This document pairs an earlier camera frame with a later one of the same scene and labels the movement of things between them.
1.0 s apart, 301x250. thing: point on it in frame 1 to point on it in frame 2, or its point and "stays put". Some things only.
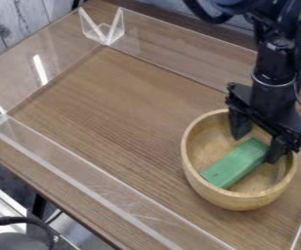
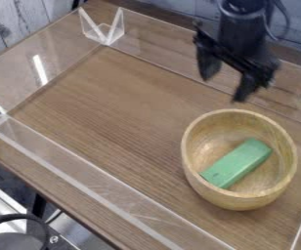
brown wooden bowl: [209, 144] stays put
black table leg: [38, 209] stays put
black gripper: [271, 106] to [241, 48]
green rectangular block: [236, 164] stays put
